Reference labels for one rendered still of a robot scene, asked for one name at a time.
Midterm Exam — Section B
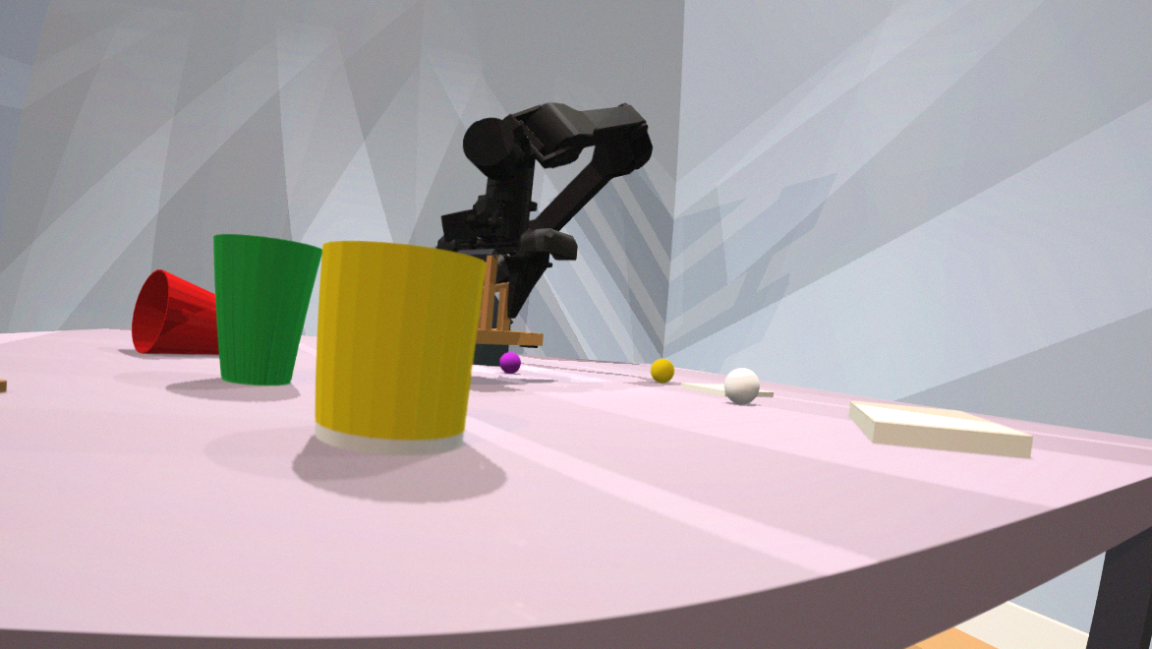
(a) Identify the white flat square panel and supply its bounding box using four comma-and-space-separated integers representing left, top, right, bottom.
680, 383, 774, 397

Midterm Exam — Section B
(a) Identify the red cone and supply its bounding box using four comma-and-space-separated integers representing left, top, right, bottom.
132, 269, 219, 355

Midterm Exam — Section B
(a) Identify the beige flat block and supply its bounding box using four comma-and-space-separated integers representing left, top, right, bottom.
848, 401, 1033, 458

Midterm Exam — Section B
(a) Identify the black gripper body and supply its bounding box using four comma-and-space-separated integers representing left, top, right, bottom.
437, 184, 578, 262

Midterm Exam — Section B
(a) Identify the white ball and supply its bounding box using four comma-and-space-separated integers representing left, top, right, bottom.
723, 368, 760, 405

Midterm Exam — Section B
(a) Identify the yellow ball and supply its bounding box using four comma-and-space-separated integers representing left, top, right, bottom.
650, 359, 675, 383

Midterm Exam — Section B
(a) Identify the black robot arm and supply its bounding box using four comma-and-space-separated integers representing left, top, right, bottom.
441, 101, 653, 246

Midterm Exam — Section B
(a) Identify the magenta ball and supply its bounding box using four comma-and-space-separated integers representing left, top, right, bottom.
500, 352, 521, 375

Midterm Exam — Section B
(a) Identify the yellow cup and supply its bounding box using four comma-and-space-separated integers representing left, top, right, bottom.
314, 240, 487, 456

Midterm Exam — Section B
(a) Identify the green cup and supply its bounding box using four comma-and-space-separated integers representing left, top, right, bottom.
213, 234, 323, 386

